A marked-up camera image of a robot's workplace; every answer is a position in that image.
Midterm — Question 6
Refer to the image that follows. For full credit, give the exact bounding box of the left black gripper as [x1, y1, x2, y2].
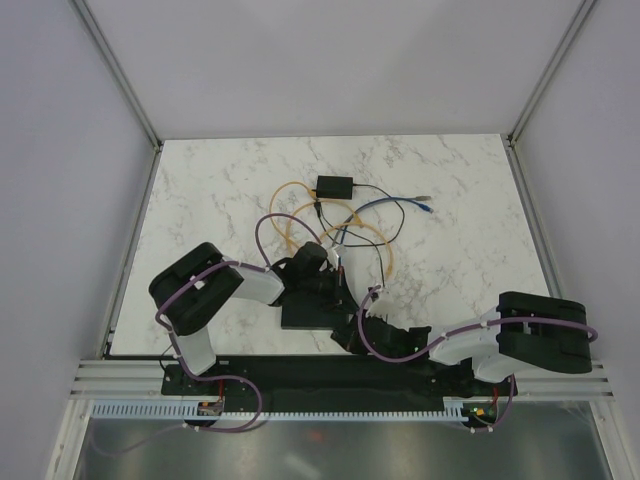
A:
[299, 267, 355, 316]

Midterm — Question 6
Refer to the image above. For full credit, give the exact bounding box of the black network switch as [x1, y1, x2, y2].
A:
[280, 293, 357, 330]

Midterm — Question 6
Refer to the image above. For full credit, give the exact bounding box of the black power cord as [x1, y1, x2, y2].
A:
[313, 183, 404, 301]

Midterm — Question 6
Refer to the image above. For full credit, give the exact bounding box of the blue ethernet cable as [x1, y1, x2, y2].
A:
[334, 194, 434, 251]

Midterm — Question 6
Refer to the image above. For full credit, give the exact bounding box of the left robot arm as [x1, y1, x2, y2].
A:
[148, 242, 357, 394]

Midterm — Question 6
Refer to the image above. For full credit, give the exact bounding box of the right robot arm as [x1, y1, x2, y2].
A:
[331, 288, 598, 394]

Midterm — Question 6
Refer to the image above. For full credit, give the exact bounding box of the black power adapter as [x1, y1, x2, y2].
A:
[315, 175, 354, 200]

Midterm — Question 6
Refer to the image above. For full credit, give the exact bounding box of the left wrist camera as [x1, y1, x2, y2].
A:
[327, 244, 344, 269]

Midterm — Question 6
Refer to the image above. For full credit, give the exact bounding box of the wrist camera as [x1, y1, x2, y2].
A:
[327, 244, 344, 269]
[366, 286, 395, 318]

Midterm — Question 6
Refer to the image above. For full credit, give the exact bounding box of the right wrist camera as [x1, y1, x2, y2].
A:
[366, 286, 395, 318]

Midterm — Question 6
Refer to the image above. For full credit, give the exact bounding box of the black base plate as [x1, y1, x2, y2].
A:
[161, 355, 510, 414]

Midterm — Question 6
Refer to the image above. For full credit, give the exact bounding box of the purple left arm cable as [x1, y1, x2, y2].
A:
[154, 213, 331, 431]

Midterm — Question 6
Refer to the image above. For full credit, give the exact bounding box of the aluminium frame rail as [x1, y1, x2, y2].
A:
[71, 360, 614, 401]

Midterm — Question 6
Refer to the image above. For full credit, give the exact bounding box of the white slotted cable duct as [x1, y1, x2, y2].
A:
[91, 400, 468, 422]

